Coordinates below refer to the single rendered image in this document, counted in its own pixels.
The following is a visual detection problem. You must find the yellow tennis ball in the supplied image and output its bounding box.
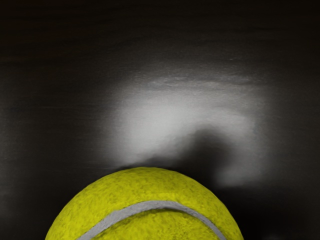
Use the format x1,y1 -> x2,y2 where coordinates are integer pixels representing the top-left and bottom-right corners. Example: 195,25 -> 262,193
44,166 -> 244,240

